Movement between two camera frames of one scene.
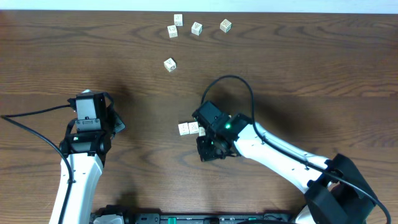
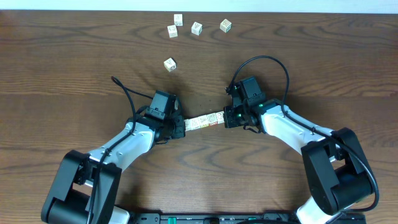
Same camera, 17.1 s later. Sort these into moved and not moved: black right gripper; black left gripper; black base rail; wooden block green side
Moved: black right gripper; black left gripper
Not moved: wooden block green side; black base rail
